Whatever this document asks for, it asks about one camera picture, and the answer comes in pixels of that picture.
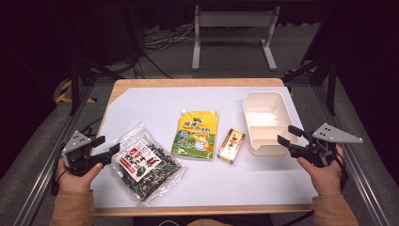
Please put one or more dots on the white metal desk frame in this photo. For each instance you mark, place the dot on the white metal desk frame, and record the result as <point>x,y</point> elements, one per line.
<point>235,19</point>

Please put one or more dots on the person's left hand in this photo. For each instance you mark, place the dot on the person's left hand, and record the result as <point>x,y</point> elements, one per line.
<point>76,182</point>

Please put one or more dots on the person's right hand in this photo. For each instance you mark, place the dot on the person's right hand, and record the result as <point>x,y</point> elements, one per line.
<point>326,180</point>

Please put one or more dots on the clear bag of dark dried food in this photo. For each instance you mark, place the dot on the clear bag of dark dried food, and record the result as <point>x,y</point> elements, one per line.
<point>146,163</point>

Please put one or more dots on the yellow green spout pouch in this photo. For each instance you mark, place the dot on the yellow green spout pouch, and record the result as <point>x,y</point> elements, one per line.
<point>195,135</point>

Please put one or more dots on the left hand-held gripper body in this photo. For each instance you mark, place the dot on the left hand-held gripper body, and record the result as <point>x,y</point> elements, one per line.
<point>76,142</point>

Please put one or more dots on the cream plastic bin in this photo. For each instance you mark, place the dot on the cream plastic bin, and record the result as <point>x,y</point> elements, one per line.
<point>266,121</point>

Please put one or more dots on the small yellow red box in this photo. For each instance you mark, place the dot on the small yellow red box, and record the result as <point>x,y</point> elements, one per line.
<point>231,146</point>

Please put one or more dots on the aluminium rail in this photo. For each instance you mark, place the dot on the aluminium rail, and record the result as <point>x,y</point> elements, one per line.
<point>40,182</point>
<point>360,175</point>

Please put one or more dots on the yellow black striped tape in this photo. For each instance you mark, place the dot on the yellow black striped tape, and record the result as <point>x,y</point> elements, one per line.
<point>64,91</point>

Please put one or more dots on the black metal stand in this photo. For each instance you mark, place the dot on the black metal stand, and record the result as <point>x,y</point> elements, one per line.
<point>331,84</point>
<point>75,84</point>

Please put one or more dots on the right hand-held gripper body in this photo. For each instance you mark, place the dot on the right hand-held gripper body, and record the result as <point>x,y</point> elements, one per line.
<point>334,134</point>

